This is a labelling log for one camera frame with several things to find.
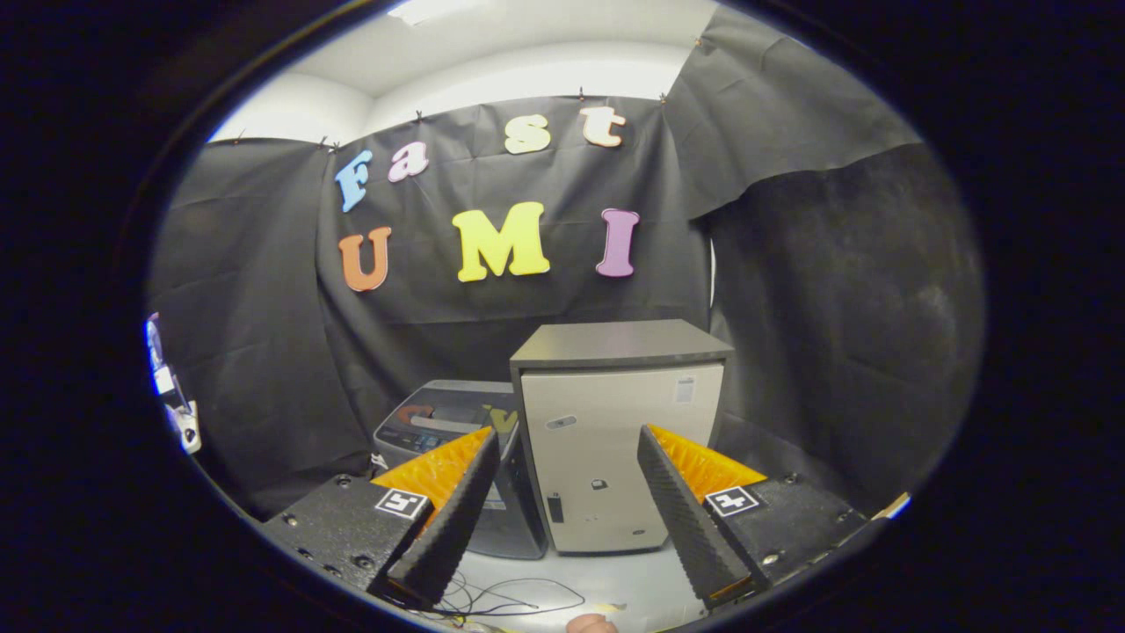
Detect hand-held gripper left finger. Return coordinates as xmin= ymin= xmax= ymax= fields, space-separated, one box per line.
xmin=259 ymin=426 xmax=502 ymax=609

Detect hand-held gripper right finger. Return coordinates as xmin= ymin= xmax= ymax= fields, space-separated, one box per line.
xmin=637 ymin=424 xmax=871 ymax=611

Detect grey washing machine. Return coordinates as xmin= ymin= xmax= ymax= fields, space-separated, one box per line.
xmin=373 ymin=380 xmax=548 ymax=560

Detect dark washing machine lid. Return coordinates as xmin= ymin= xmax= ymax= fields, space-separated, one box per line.
xmin=387 ymin=380 xmax=521 ymax=454

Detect beige cabinet with dark top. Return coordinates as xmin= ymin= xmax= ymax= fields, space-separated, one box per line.
xmin=510 ymin=319 xmax=736 ymax=555

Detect white and blue object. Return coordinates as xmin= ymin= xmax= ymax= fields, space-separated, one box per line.
xmin=145 ymin=312 xmax=203 ymax=456

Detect black floor cables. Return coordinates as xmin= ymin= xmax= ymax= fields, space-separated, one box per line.
xmin=435 ymin=571 xmax=588 ymax=627

